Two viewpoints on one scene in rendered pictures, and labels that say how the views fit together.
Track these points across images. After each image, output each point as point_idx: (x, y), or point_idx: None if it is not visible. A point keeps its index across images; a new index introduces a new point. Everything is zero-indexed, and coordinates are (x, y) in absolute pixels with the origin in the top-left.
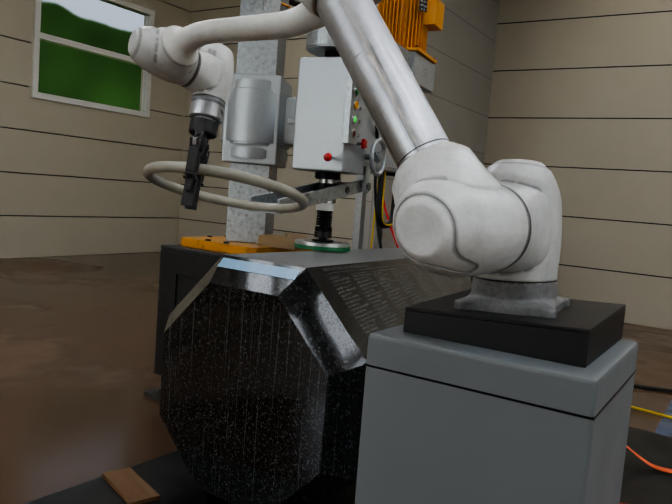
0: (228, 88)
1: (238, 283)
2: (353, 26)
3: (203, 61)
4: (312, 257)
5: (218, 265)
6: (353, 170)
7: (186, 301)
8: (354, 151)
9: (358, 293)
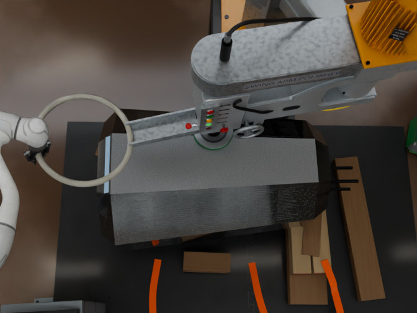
0: (39, 145)
1: (99, 161)
2: None
3: (17, 138)
4: (159, 162)
5: (105, 138)
6: (219, 131)
7: (108, 124)
8: (219, 127)
9: (146, 210)
